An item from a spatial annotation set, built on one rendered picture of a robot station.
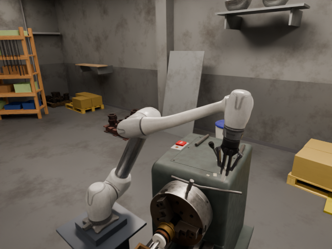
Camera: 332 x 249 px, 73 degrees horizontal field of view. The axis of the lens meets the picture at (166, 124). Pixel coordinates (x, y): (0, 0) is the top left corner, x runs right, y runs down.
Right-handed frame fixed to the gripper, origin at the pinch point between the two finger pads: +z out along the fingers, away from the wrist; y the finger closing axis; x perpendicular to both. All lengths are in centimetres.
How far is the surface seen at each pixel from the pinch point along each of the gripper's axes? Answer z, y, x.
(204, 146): 10.3, -24.5, 39.5
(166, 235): 24.1, -14.1, -27.4
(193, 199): 12.8, -9.6, -10.7
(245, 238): 78, 16, 47
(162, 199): 15.0, -23.1, -17.1
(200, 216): 17.8, -3.8, -13.6
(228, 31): -66, -120, 369
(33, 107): 168, -589, 234
